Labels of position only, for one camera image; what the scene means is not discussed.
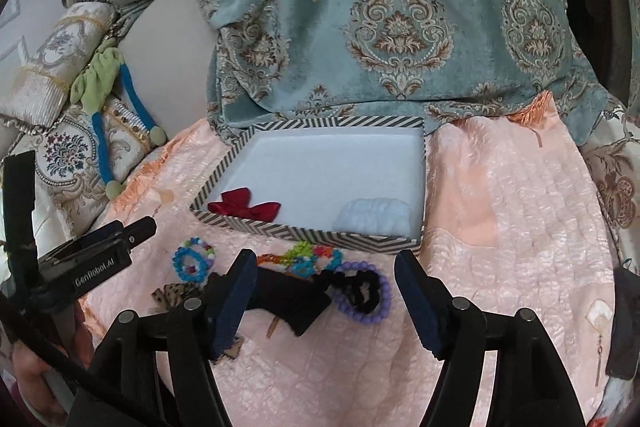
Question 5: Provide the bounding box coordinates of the multicolor round bead bracelet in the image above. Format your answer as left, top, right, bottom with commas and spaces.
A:
183, 235, 217, 270

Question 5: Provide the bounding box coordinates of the purple bead bracelet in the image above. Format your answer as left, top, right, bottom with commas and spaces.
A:
332, 260, 394, 327

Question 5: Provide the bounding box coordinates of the red satin hair bow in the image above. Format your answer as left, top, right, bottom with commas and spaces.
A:
207, 187, 281, 222

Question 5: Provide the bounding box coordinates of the green multicolor loom bracelet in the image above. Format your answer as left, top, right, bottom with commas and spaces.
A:
257, 241, 334, 278

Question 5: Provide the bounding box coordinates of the rainbow chain bracelet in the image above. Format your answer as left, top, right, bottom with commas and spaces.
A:
290, 247, 345, 279

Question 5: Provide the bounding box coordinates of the striped white jewelry box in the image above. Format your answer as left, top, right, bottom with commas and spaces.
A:
190, 116, 426, 255

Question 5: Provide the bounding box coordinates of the black velvet hair clip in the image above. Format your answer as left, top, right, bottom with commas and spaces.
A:
207, 267, 334, 338

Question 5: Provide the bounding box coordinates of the pink quilted bedspread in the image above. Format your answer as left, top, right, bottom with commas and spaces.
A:
79, 91, 622, 427

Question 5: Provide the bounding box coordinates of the black scrunchie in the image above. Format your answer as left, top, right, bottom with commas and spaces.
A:
314, 270, 382, 319

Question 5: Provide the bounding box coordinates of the ornate cream pillow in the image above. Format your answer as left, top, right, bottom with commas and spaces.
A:
1, 1, 166, 242

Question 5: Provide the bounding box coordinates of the light blue fluffy scrunchie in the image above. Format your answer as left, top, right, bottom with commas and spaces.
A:
333, 198, 412, 237

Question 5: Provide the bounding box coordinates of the blue green plush toy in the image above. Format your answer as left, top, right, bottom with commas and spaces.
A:
69, 37, 168, 200

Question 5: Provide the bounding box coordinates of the floral cream bedsheet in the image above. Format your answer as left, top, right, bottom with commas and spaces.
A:
582, 98, 639, 426

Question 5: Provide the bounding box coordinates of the blue bead bracelet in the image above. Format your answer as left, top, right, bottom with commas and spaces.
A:
171, 247, 208, 283

